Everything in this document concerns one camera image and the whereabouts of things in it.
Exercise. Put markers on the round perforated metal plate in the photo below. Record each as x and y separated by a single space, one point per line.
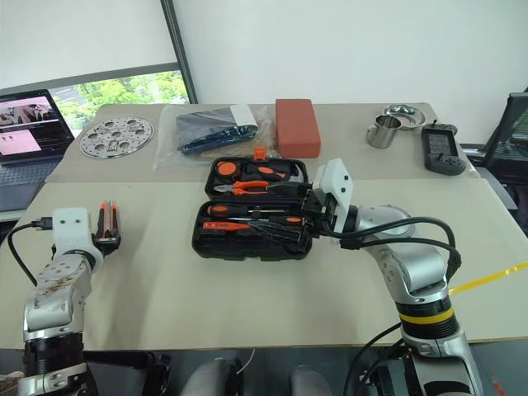
116 137

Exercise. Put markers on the open laptop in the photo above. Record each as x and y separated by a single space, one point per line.
29 136

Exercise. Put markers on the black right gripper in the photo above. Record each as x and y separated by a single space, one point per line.
317 206

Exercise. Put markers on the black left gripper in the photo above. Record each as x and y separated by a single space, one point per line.
107 244

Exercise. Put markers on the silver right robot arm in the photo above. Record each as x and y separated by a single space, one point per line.
416 264

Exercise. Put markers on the black mesh office chair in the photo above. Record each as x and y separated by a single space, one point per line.
505 152

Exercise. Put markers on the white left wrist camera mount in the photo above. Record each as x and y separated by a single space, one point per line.
72 229

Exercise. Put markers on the dark grey handheld device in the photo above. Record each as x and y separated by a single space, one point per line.
444 148

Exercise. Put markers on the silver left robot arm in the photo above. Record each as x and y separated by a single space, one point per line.
57 288

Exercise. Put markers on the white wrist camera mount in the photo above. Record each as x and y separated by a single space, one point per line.
72 229
336 185

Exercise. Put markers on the dark grey window post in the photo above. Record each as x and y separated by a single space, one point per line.
179 49

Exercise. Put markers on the grey rounded shape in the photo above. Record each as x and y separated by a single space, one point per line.
212 377

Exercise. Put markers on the yellow tape strip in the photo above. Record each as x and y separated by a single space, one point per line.
491 278

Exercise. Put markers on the orange black tape measure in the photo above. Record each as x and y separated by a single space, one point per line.
227 168

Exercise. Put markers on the clear bag with dark contents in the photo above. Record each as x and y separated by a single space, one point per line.
206 132

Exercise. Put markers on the stainless steel bowl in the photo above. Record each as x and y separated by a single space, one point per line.
410 116

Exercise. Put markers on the black tool case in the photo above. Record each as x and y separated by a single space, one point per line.
231 245

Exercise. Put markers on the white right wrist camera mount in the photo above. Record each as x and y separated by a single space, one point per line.
336 185

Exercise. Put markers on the stainless steel cup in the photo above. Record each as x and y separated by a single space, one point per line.
383 134

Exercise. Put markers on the red brick block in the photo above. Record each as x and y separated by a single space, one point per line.
297 123

